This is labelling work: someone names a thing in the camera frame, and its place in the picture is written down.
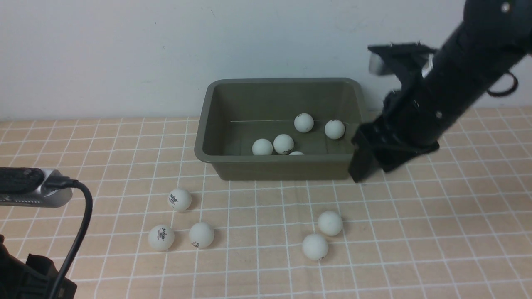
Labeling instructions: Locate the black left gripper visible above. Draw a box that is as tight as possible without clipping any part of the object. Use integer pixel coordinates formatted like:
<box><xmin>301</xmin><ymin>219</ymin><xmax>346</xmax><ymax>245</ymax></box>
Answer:
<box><xmin>0</xmin><ymin>235</ymin><xmax>59</xmax><ymax>299</ymax></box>

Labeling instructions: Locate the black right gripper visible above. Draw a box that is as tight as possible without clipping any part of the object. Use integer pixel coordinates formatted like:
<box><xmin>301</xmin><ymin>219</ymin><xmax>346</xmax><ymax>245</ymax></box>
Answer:
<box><xmin>348</xmin><ymin>43</ymin><xmax>438</xmax><ymax>183</ymax></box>

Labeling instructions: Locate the white ball plain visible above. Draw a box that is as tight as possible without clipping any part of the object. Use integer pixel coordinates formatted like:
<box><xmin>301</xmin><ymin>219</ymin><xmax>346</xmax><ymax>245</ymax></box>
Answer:
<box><xmin>324</xmin><ymin>120</ymin><xmax>345</xmax><ymax>140</ymax></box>
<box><xmin>189</xmin><ymin>222</ymin><xmax>215</xmax><ymax>249</ymax></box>

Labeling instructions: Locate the white ball logo top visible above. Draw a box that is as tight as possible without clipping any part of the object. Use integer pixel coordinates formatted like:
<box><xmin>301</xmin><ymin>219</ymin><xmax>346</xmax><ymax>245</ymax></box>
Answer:
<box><xmin>294</xmin><ymin>113</ymin><xmax>314</xmax><ymax>134</ymax></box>

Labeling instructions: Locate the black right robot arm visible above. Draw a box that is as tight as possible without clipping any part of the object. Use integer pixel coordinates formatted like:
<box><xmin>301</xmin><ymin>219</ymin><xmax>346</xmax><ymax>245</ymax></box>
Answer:
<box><xmin>348</xmin><ymin>0</ymin><xmax>532</xmax><ymax>182</ymax></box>

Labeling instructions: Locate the olive plastic bin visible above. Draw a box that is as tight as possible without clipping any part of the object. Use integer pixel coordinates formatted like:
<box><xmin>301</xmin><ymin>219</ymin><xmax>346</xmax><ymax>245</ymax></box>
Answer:
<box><xmin>195</xmin><ymin>78</ymin><xmax>373</xmax><ymax>181</ymax></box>

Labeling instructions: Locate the checkered beige tablecloth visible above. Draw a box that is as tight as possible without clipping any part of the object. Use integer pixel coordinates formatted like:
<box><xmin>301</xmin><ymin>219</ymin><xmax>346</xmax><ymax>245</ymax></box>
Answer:
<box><xmin>0</xmin><ymin>107</ymin><xmax>532</xmax><ymax>299</ymax></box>

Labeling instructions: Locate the white ball upper left group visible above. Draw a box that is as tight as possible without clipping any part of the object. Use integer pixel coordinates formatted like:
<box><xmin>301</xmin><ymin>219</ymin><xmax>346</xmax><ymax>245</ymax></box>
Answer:
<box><xmin>167</xmin><ymin>189</ymin><xmax>192</xmax><ymax>212</ymax></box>

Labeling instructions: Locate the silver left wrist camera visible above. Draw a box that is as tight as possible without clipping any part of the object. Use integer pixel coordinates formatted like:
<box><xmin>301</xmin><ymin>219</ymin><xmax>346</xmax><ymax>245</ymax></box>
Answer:
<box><xmin>0</xmin><ymin>167</ymin><xmax>73</xmax><ymax>208</ymax></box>

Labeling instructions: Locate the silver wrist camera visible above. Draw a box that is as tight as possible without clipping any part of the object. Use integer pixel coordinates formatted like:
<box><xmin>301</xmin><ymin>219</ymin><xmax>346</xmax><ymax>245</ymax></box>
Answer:
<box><xmin>368</xmin><ymin>53</ymin><xmax>393</xmax><ymax>76</ymax></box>
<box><xmin>0</xmin><ymin>167</ymin><xmax>73</xmax><ymax>208</ymax></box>

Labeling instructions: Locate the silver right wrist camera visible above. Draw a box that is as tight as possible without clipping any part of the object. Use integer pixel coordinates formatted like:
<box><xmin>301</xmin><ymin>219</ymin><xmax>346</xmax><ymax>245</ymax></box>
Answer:
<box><xmin>368</xmin><ymin>53</ymin><xmax>393</xmax><ymax>76</ymax></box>

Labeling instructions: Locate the black camera cable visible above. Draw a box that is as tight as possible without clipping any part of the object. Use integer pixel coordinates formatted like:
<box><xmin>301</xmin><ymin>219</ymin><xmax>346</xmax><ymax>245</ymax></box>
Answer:
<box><xmin>46</xmin><ymin>176</ymin><xmax>94</xmax><ymax>299</ymax></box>

